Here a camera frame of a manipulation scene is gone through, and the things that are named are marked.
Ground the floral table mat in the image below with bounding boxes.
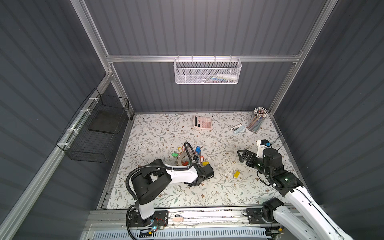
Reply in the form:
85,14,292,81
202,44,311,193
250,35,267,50
107,112,295,209

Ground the pink calculator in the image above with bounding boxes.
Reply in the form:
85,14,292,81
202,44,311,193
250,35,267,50
193,116,212,130

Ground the white wire mesh basket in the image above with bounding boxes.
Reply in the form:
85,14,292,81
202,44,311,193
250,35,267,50
173,58,242,85

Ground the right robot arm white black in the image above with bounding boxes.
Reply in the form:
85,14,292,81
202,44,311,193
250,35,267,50
237,146,352,240

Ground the cup of pencils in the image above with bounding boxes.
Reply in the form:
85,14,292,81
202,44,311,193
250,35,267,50
247,107,269,133

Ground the black wire basket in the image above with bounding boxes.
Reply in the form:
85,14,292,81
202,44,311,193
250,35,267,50
57,89,131,163

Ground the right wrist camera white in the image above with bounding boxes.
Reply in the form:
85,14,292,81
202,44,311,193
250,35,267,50
257,140,271,158

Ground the white blue stapler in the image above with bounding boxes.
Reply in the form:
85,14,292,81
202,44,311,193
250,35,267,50
231,124,246,134

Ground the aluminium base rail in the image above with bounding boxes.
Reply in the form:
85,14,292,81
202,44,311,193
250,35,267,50
84,205,279,232

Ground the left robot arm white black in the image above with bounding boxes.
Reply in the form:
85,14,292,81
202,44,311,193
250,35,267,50
125,159,214,226

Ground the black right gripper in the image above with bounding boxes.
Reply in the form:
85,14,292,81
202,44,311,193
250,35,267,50
237,148,271,179

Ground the white bottle in basket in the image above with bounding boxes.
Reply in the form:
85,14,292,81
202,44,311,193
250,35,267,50
216,74,238,82

